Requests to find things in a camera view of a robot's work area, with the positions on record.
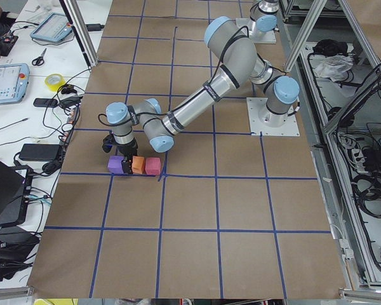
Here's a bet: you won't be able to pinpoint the pink foam block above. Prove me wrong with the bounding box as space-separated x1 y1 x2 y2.
145 157 161 175

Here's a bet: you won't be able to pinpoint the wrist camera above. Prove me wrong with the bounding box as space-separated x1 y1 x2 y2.
102 133 116 153

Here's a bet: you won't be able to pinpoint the aluminium frame post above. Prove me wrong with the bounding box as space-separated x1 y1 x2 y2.
59 0 98 69

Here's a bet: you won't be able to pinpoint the teach pendant tablet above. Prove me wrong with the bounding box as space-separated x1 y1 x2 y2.
0 63 30 105
30 13 72 44

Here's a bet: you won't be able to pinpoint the black power adapter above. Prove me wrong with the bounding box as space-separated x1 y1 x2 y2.
19 144 60 161

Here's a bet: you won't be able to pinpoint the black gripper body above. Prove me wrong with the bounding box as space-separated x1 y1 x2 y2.
117 143 138 163

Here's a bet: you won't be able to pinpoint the orange foam block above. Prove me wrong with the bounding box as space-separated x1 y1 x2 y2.
131 156 146 175

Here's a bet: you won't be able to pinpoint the yellow tape roll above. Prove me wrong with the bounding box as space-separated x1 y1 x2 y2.
44 73 66 92

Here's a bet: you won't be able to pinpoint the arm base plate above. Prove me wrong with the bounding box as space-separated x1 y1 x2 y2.
236 18 276 44
246 97 300 137

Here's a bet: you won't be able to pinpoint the crumpled white cloth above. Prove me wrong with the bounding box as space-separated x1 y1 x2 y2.
314 55 354 82

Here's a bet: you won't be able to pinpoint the far teach pendant tablet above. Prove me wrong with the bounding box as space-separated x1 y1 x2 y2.
30 13 72 44

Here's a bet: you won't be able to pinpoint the near teach pendant tablet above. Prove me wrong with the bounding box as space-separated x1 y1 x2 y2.
0 63 30 105

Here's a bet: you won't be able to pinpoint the purple foam block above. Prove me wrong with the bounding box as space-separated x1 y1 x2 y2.
107 156 124 174

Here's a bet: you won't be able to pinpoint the black laptop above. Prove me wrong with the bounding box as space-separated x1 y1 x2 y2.
0 161 32 227

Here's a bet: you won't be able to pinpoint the black remote handset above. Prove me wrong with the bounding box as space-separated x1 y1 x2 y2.
33 98 58 108

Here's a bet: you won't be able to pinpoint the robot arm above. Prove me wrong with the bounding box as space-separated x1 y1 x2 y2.
102 16 300 174
250 0 279 35

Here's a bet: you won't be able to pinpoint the coiled black cables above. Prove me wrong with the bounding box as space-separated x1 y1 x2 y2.
351 171 381 220

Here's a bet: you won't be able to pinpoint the black handled scissors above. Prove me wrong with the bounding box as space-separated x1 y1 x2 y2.
31 48 47 67

